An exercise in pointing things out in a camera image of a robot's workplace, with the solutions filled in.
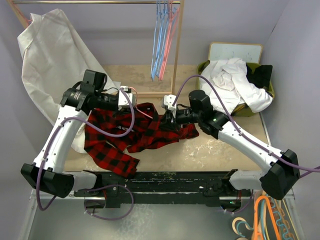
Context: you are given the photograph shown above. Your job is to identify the red black plaid shirt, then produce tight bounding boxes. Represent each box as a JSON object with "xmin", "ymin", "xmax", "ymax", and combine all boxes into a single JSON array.
[{"xmin": 84, "ymin": 102, "xmax": 199, "ymax": 179}]

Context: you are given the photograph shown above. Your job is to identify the black garment in basket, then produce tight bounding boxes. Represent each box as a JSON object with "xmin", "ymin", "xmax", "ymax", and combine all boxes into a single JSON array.
[{"xmin": 246, "ymin": 62, "xmax": 273, "ymax": 91}]

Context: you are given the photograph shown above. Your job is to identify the orange plastic hanger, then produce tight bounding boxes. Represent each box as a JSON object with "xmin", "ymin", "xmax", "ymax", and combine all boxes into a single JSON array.
[{"xmin": 251, "ymin": 194, "xmax": 282, "ymax": 240}]

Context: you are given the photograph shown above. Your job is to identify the wooden clothes rack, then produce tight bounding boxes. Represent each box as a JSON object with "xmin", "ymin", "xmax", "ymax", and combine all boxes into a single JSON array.
[{"xmin": 7, "ymin": 0, "xmax": 185, "ymax": 98}]

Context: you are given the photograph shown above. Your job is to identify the blue wire hangers bunch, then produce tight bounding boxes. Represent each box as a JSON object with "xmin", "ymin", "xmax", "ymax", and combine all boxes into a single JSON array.
[{"xmin": 150, "ymin": 0, "xmax": 180, "ymax": 82}]

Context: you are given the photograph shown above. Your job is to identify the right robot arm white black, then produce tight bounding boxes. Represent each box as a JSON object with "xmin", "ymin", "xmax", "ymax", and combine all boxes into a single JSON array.
[{"xmin": 161, "ymin": 90, "xmax": 300, "ymax": 200}]

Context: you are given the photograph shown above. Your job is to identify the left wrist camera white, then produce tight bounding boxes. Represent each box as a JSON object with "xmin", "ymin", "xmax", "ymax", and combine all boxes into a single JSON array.
[{"xmin": 118, "ymin": 86, "xmax": 138, "ymax": 108}]

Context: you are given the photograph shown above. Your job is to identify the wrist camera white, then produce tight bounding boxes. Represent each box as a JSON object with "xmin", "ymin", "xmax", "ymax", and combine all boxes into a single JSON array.
[
  {"xmin": 161, "ymin": 94, "xmax": 177, "ymax": 112},
  {"xmin": 118, "ymin": 86, "xmax": 138, "ymax": 108}
]

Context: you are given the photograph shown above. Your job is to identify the pink wire hanger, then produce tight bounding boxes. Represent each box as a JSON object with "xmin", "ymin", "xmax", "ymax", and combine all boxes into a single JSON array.
[{"xmin": 129, "ymin": 87, "xmax": 153, "ymax": 119}]

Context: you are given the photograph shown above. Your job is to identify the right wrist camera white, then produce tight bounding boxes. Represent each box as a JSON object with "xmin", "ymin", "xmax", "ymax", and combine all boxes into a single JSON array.
[{"xmin": 161, "ymin": 94, "xmax": 177, "ymax": 112}]

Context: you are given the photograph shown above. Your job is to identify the beige plastic hanger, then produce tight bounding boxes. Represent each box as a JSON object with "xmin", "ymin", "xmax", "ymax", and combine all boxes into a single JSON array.
[{"xmin": 231, "ymin": 217, "xmax": 254, "ymax": 240}]

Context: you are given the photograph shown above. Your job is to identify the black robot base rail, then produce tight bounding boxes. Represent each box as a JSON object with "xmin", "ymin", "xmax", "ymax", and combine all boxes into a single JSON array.
[{"xmin": 74, "ymin": 171, "xmax": 251, "ymax": 210}]

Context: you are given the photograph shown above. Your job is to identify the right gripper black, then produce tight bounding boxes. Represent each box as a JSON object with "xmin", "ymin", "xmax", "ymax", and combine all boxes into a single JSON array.
[{"xmin": 157, "ymin": 107, "xmax": 202, "ymax": 131}]

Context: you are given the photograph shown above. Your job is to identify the aluminium frame rail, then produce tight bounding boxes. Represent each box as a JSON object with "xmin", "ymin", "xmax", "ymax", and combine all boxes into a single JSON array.
[{"xmin": 28, "ymin": 187, "xmax": 106, "ymax": 201}]

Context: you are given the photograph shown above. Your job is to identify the pink hanger holding white garment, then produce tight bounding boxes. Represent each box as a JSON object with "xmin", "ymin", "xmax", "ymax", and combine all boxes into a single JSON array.
[{"xmin": 12, "ymin": 3, "xmax": 32, "ymax": 29}]

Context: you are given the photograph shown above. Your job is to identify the whiteboard with wooden frame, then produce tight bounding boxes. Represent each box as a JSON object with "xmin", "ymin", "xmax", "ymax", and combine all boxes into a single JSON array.
[{"xmin": 208, "ymin": 42, "xmax": 263, "ymax": 64}]

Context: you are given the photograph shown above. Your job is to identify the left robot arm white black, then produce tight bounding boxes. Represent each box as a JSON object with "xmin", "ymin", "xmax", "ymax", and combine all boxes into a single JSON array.
[{"xmin": 20, "ymin": 69, "xmax": 136, "ymax": 198}]

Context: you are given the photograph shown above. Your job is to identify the white clothes in basket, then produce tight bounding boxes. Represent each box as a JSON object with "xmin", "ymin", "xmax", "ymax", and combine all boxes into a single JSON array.
[{"xmin": 199, "ymin": 58, "xmax": 273, "ymax": 114}]

